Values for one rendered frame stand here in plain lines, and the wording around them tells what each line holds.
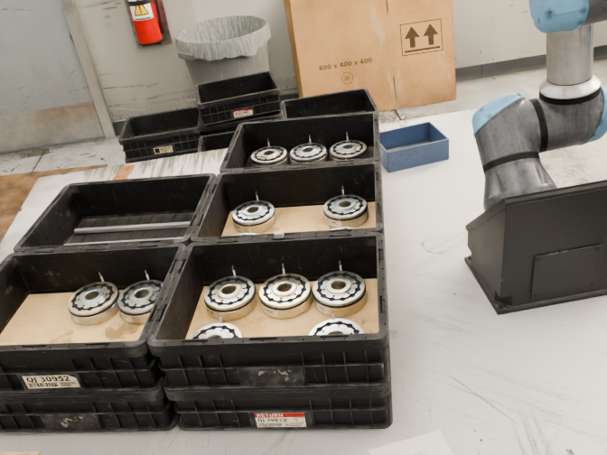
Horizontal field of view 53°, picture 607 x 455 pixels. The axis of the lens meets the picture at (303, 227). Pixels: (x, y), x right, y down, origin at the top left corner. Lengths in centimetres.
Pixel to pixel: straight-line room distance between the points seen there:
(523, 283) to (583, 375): 21
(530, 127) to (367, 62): 281
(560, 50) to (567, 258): 41
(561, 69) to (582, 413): 65
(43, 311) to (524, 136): 106
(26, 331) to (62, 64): 315
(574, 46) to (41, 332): 118
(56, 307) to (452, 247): 93
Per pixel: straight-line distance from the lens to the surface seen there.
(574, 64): 131
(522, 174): 129
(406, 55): 411
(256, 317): 119
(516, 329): 133
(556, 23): 84
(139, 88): 433
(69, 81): 438
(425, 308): 136
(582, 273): 137
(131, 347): 105
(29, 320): 139
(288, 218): 145
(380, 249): 114
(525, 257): 129
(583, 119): 135
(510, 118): 132
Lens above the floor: 160
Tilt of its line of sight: 33 degrees down
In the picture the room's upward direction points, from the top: 9 degrees counter-clockwise
